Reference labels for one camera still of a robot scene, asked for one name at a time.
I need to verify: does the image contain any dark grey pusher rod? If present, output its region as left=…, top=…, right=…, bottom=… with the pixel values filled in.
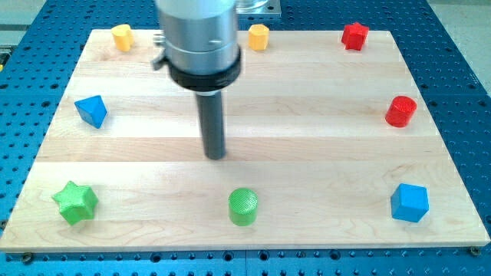
left=195, top=90, right=226, bottom=160

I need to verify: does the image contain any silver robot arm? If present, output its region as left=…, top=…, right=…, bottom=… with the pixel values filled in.
left=151, top=0, right=241, bottom=159

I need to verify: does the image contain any blue cube block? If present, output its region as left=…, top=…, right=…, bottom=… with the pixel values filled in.
left=390, top=183, right=430, bottom=222

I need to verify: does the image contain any yellow hexagon block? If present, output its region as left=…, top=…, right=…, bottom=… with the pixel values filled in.
left=248, top=24, right=269, bottom=51

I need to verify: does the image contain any green cylinder block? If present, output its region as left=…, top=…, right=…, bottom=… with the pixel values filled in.
left=229, top=188, right=259, bottom=226

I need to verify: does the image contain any yellow heart block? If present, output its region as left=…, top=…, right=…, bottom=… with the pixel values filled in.
left=110, top=24, right=134, bottom=52

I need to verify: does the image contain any blue triangle block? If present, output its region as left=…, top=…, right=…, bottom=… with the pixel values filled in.
left=74, top=95, right=107, bottom=129

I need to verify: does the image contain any wooden board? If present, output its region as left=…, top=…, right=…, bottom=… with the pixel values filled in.
left=1, top=29, right=489, bottom=252

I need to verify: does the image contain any red star block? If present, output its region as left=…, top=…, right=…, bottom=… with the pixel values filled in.
left=341, top=22, right=370, bottom=51

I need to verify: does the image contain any green star block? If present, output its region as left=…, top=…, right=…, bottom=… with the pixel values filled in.
left=51, top=181, right=98, bottom=225

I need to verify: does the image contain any red cylinder block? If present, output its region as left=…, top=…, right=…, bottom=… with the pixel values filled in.
left=385, top=96, right=417, bottom=128

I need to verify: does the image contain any left board clamp screw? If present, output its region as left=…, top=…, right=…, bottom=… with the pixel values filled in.
left=20, top=252, right=34, bottom=265

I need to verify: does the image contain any board clamp screw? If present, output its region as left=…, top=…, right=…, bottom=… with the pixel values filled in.
left=469, top=246, right=481, bottom=257
left=20, top=252, right=34, bottom=265

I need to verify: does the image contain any right board clamp screw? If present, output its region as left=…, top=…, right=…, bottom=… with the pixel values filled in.
left=469, top=246, right=481, bottom=257

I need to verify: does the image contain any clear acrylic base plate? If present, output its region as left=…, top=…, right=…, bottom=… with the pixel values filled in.
left=236, top=0, right=282, bottom=20

